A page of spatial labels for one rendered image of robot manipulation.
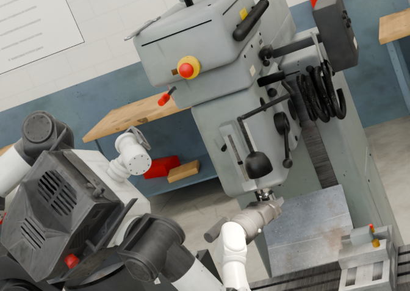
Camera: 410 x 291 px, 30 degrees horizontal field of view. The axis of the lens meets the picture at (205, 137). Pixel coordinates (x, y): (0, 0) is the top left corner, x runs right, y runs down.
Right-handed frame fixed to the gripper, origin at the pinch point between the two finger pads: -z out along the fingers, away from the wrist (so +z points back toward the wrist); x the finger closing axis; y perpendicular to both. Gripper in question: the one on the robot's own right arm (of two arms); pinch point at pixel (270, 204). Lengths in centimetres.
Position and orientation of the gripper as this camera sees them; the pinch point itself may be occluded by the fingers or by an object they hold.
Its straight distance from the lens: 239.8
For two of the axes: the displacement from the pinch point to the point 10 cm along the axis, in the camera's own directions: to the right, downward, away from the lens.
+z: -5.8, 4.2, -6.9
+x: -7.3, 1.1, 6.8
